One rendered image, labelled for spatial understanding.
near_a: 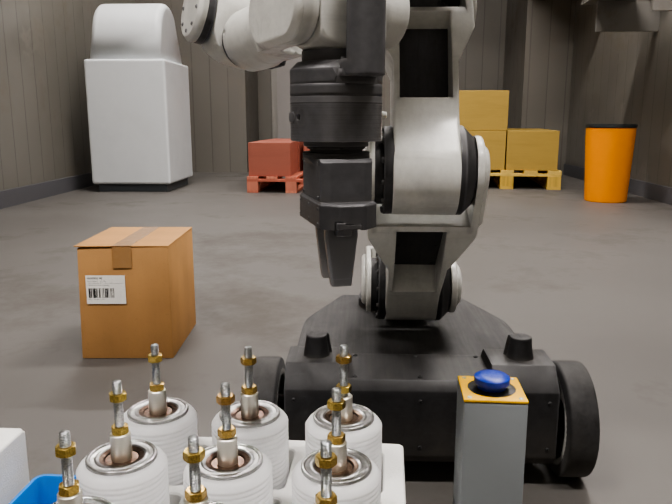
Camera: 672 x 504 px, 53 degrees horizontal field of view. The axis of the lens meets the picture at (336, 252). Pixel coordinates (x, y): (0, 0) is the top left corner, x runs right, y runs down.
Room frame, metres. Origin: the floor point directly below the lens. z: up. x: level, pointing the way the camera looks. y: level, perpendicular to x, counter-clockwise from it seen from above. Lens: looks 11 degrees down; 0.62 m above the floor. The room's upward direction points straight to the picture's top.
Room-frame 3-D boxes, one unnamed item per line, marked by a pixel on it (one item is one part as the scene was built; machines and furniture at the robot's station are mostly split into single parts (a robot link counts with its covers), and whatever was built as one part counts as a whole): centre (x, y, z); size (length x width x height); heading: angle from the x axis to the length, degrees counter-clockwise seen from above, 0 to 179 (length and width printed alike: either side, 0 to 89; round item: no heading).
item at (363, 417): (0.77, -0.01, 0.25); 0.08 x 0.08 x 0.01
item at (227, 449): (0.66, 0.12, 0.26); 0.02 x 0.02 x 0.03
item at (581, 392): (1.10, -0.41, 0.10); 0.20 x 0.05 x 0.20; 178
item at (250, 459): (0.66, 0.12, 0.25); 0.08 x 0.08 x 0.01
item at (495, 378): (0.72, -0.18, 0.32); 0.04 x 0.04 x 0.02
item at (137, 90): (6.03, 1.71, 0.78); 0.81 x 0.67 x 1.56; 178
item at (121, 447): (0.67, 0.23, 0.26); 0.02 x 0.02 x 0.03
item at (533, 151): (6.53, -1.60, 0.42); 1.44 x 1.03 x 0.85; 177
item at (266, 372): (1.12, 0.12, 0.10); 0.20 x 0.05 x 0.20; 178
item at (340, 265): (0.63, -0.01, 0.49); 0.03 x 0.02 x 0.06; 105
